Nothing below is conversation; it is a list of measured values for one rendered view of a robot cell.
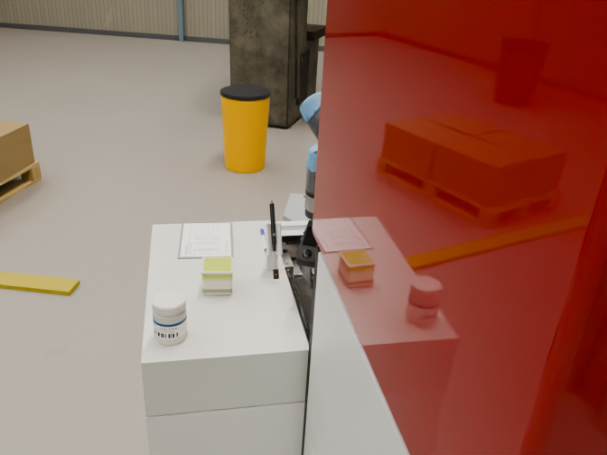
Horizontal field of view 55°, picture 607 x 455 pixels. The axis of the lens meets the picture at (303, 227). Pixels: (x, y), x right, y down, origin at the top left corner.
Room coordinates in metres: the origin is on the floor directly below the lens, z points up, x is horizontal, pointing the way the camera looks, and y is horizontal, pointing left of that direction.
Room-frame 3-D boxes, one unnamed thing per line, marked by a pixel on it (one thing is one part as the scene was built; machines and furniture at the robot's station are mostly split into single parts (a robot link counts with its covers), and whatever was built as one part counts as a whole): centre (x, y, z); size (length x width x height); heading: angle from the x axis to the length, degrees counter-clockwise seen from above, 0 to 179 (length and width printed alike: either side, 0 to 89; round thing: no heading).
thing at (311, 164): (1.26, -0.04, 1.27); 0.09 x 0.08 x 0.11; 140
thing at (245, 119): (4.54, 0.51, 0.31); 0.40 x 0.39 x 0.63; 176
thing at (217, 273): (1.22, 0.20, 1.00); 0.07 x 0.07 x 0.07; 7
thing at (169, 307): (1.02, 0.27, 1.01); 0.07 x 0.07 x 0.10
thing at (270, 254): (1.31, 0.07, 1.03); 0.06 x 0.04 x 0.13; 12
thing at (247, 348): (1.27, 0.21, 0.89); 0.62 x 0.35 x 0.14; 12
